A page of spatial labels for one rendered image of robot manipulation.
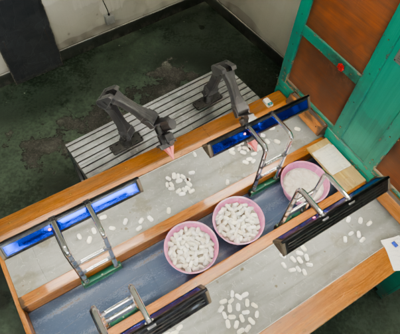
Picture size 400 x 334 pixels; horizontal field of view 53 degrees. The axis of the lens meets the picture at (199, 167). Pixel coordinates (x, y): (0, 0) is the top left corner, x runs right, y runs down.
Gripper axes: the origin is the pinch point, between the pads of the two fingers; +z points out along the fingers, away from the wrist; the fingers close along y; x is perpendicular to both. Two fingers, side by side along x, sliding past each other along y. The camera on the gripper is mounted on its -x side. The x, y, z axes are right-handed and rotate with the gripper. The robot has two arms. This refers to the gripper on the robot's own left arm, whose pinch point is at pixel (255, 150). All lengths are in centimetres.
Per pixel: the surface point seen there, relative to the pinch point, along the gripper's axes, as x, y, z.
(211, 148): -27.7, -35.7, -18.4
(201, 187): -1.1, -39.1, 4.1
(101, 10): 169, -4, -131
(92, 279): -9, -109, 16
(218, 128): 14.6, -10.0, -17.8
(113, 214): 5, -86, -4
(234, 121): 14.4, 1.2, -17.5
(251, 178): -9.6, -13.7, 10.3
